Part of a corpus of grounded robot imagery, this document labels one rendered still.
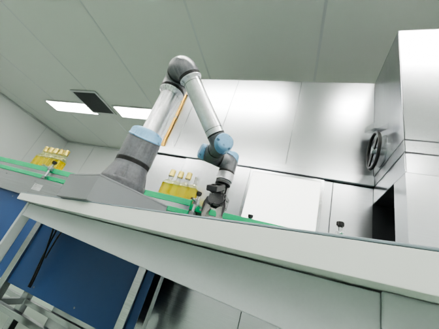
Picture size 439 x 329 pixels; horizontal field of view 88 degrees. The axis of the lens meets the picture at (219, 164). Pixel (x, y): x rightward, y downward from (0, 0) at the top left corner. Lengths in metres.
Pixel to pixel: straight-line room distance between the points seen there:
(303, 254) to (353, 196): 1.22
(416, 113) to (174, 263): 1.20
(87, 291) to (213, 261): 1.04
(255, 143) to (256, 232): 1.34
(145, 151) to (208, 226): 0.52
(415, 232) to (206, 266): 0.84
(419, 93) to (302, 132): 0.61
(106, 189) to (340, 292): 0.59
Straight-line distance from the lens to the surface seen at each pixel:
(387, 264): 0.24
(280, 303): 0.31
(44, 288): 1.53
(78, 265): 1.42
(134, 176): 0.77
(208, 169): 1.53
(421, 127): 1.30
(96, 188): 0.69
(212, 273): 0.36
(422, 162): 1.20
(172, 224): 0.38
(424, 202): 1.13
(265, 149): 1.57
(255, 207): 1.37
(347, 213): 1.43
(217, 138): 0.90
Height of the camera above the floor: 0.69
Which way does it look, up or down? 24 degrees up
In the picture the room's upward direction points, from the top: 19 degrees clockwise
